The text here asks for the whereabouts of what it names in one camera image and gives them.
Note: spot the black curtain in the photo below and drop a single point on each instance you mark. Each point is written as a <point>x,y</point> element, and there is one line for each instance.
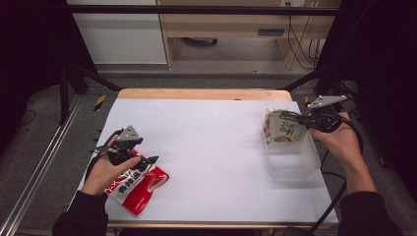
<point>29,49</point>
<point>383,65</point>

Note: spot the black metal stand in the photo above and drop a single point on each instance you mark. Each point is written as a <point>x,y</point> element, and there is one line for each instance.
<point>65,95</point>
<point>336,82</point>

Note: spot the yellow black tape strip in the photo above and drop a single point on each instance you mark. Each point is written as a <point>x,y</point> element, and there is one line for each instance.
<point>100,102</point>
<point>306,100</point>

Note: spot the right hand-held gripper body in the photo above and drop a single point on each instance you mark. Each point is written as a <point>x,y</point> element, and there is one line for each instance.
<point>324,119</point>

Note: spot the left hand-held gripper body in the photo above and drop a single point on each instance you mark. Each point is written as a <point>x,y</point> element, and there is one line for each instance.
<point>126,147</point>

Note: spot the red and white snack packet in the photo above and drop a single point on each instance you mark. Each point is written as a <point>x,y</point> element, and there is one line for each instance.
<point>139,188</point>

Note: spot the white paper sheet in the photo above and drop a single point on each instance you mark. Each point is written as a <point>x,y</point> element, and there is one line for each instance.
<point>209,144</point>

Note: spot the clear plastic container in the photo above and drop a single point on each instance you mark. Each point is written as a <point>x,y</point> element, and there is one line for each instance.
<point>293,160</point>

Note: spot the green and beige food packet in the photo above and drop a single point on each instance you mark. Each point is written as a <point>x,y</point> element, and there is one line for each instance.
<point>285,128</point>

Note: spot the wooden desk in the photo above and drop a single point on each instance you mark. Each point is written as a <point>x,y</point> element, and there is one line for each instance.
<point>226,28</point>

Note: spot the person's left hand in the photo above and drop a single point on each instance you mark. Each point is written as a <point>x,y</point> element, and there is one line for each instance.
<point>101,177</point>

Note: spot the black horizontal bar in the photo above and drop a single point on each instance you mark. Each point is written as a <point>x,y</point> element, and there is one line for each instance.
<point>196,10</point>

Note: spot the person's right hand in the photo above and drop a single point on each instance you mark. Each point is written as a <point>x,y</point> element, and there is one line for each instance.
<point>342,141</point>

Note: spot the white cabinet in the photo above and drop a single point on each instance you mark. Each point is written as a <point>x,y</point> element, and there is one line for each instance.
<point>121,36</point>

